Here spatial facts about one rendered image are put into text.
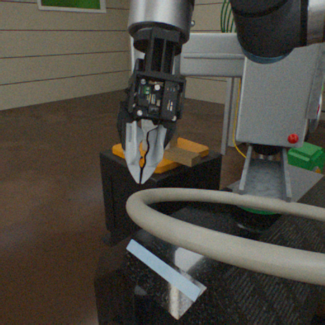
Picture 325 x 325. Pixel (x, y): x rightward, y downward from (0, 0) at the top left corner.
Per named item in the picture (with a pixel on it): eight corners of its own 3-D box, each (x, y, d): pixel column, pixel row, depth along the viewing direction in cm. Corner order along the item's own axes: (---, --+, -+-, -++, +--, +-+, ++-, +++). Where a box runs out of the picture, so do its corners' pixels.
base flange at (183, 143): (109, 152, 203) (108, 145, 201) (162, 136, 234) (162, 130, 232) (157, 174, 171) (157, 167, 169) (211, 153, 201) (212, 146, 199)
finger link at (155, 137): (145, 187, 41) (153, 120, 41) (138, 182, 47) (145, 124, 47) (167, 189, 42) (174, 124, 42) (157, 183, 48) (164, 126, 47)
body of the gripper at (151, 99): (126, 115, 38) (137, 19, 38) (120, 120, 47) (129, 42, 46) (183, 124, 40) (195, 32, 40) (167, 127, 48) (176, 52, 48)
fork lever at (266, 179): (244, 132, 138) (245, 122, 136) (290, 137, 132) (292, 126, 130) (222, 204, 77) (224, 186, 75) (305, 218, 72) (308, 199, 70)
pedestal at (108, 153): (101, 239, 234) (92, 152, 204) (162, 208, 275) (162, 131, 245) (157, 288, 190) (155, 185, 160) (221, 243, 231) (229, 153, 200)
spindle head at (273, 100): (243, 122, 139) (256, 14, 120) (294, 127, 132) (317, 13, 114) (233, 149, 108) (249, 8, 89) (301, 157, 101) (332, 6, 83)
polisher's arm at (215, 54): (122, 78, 171) (119, 30, 161) (143, 71, 201) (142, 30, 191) (258, 84, 151) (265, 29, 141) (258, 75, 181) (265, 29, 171)
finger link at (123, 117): (113, 148, 44) (120, 88, 44) (113, 148, 46) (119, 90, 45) (145, 152, 45) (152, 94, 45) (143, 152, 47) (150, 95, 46)
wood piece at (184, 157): (164, 158, 183) (164, 150, 181) (174, 153, 190) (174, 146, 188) (191, 167, 171) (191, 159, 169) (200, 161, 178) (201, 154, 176)
